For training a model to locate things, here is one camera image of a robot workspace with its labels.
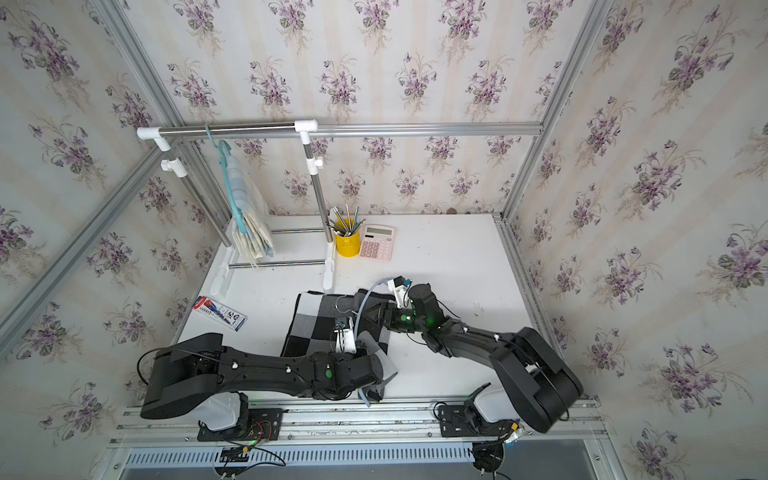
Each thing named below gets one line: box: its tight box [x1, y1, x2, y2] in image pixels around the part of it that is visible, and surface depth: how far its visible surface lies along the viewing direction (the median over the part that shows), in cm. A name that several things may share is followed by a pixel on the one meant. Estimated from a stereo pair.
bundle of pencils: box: [326, 204, 366, 237], surface depth 106 cm
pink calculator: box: [359, 224, 396, 263], surface depth 110 cm
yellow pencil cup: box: [335, 232, 361, 258], surface depth 108 cm
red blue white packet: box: [192, 296, 248, 332], surface depth 93 cm
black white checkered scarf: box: [281, 289, 393, 357], surface depth 90 cm
